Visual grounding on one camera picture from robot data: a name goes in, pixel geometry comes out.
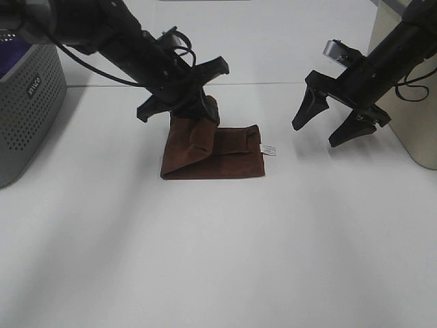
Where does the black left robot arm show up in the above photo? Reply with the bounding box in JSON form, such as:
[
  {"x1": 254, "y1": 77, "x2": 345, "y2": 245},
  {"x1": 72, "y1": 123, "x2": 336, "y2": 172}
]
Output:
[{"x1": 1, "y1": 0, "x2": 229, "y2": 123}]

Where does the beige plastic bin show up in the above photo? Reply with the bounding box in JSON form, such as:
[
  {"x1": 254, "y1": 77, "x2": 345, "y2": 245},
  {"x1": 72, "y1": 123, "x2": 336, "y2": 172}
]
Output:
[{"x1": 368, "y1": 1, "x2": 436, "y2": 170}]

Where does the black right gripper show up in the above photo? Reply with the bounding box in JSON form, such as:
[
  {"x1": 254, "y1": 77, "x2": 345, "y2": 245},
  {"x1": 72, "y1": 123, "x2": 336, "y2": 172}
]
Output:
[{"x1": 292, "y1": 59, "x2": 391, "y2": 148}]

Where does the brown towel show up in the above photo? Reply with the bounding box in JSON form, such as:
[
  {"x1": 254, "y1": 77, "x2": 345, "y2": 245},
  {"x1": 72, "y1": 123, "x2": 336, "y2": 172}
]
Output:
[{"x1": 160, "y1": 115, "x2": 266, "y2": 180}]

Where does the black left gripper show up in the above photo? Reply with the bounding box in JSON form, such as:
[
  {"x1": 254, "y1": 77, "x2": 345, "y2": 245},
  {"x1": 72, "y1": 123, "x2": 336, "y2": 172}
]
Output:
[{"x1": 137, "y1": 31, "x2": 229, "y2": 123}]

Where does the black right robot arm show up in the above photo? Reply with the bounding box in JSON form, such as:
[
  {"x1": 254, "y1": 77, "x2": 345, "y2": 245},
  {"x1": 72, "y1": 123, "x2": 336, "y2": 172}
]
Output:
[{"x1": 292, "y1": 1, "x2": 436, "y2": 147}]

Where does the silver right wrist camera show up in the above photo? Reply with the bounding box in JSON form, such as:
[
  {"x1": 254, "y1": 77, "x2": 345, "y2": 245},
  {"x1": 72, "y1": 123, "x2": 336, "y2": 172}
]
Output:
[{"x1": 323, "y1": 40, "x2": 365, "y2": 68}]

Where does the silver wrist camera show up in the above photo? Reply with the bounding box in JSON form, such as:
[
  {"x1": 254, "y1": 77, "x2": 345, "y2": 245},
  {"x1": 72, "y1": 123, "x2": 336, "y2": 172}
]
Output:
[
  {"x1": 160, "y1": 27, "x2": 182, "y2": 49},
  {"x1": 323, "y1": 40, "x2": 365, "y2": 68}
]

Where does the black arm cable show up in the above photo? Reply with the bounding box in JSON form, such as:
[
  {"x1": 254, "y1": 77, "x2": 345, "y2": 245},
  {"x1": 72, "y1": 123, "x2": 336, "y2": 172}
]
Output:
[
  {"x1": 395, "y1": 51, "x2": 437, "y2": 103},
  {"x1": 13, "y1": 20, "x2": 198, "y2": 88}
]

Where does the grey perforated plastic basket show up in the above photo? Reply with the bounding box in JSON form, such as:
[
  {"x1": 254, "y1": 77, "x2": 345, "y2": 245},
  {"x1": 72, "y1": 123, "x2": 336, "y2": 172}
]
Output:
[{"x1": 1, "y1": 31, "x2": 67, "y2": 187}]

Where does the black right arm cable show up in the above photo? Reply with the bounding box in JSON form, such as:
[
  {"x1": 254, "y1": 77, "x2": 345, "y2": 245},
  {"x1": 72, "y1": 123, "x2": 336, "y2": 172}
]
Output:
[{"x1": 395, "y1": 51, "x2": 437, "y2": 103}]

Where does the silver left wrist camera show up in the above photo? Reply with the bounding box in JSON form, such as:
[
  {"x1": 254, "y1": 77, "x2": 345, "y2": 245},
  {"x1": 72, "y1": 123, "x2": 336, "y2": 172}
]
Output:
[{"x1": 160, "y1": 27, "x2": 182, "y2": 49}]

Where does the purple cloth in basket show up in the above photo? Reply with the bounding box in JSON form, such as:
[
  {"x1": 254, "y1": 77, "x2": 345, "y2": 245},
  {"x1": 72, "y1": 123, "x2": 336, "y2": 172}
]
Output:
[{"x1": 0, "y1": 37, "x2": 31, "y2": 77}]

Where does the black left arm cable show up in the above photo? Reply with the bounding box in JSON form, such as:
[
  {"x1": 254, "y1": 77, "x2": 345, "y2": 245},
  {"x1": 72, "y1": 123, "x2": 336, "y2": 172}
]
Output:
[{"x1": 13, "y1": 20, "x2": 198, "y2": 88}]

